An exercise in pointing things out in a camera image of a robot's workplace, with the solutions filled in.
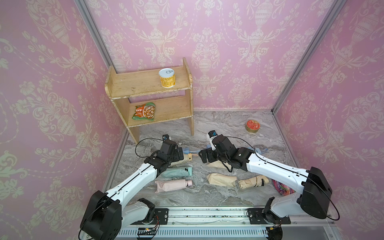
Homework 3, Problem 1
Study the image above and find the beige sleeved umbrella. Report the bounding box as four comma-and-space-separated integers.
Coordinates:
207, 173, 237, 188
169, 153, 198, 168

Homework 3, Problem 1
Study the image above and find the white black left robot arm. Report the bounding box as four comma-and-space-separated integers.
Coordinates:
80, 135, 184, 240

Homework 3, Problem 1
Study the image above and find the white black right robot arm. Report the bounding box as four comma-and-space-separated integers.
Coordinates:
199, 131, 333, 224

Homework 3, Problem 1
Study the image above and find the mint green sleeved umbrella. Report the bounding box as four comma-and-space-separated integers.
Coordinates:
161, 167, 193, 178

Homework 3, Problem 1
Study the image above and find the pink sleeved umbrella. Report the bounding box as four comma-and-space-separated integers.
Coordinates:
155, 179, 193, 193

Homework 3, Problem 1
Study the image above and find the round gold red candy tin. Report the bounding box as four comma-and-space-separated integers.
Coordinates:
245, 120, 261, 133

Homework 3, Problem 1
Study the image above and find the green orange snack packet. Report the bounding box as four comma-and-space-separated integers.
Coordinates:
132, 102, 156, 121

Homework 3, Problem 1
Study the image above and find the wooden two-tier shelf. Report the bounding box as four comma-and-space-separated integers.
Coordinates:
104, 57, 195, 147

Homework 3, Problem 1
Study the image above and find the purple candy bag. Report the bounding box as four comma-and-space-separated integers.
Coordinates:
272, 180, 295, 196

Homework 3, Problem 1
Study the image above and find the yellow cup noodle container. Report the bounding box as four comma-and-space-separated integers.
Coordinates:
159, 68, 176, 88

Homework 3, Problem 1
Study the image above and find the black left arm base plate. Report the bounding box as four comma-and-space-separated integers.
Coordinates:
132, 208, 169, 225

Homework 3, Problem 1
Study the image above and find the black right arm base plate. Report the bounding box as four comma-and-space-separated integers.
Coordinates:
246, 208, 291, 226

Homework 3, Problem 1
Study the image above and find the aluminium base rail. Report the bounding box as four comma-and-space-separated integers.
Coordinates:
78, 205, 343, 240

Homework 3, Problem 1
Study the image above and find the aluminium corner frame post left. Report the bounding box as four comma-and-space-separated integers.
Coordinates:
74, 0, 114, 68

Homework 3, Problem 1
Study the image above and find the aluminium corner frame post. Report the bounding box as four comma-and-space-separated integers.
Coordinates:
271, 0, 347, 116
74, 0, 114, 68

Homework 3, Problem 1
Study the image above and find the aluminium corner frame post right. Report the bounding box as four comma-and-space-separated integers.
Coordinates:
271, 0, 347, 116

